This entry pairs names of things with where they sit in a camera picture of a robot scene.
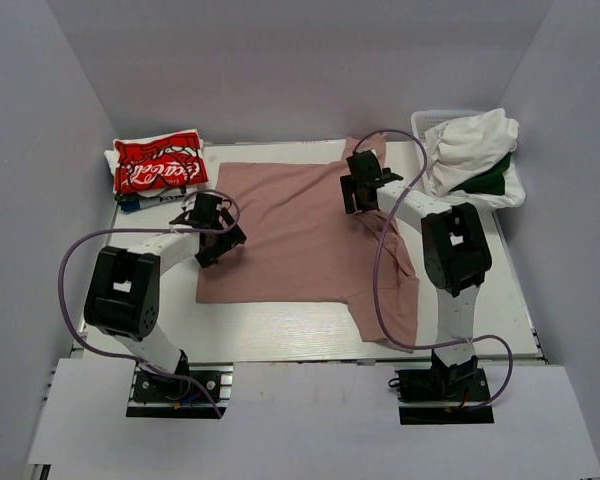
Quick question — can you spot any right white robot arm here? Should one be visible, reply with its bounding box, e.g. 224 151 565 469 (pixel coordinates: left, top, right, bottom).
340 150 492 399

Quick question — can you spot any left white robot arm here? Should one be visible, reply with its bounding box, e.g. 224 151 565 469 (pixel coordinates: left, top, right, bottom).
84 190 246 399

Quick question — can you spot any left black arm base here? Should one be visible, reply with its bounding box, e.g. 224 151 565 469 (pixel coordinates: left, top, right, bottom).
126 364 234 420

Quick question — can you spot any folded blue t shirt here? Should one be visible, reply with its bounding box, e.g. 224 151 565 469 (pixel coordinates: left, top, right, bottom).
115 189 187 214

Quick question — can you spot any green and white t shirt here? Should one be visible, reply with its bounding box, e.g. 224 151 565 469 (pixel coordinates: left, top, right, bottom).
424 153 526 212

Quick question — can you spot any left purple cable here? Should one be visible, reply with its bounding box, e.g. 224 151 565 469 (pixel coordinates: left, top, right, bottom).
57 192 242 417

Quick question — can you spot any pink t shirt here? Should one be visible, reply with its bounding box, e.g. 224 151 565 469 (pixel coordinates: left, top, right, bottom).
196 135 419 345

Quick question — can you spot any white plastic basket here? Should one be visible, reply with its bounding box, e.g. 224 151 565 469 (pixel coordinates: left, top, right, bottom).
411 110 482 145

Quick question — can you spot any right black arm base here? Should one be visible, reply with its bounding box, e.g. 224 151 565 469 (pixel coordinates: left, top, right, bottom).
388 369 495 426

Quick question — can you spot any purple cable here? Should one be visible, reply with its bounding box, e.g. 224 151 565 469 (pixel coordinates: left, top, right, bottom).
57 192 242 417
352 129 514 412

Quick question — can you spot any folded red coca-cola t shirt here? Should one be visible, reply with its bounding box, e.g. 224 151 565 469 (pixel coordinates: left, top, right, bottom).
104 129 208 195

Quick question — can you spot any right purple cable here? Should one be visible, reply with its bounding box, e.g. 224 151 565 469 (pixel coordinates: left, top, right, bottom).
352 129 514 412

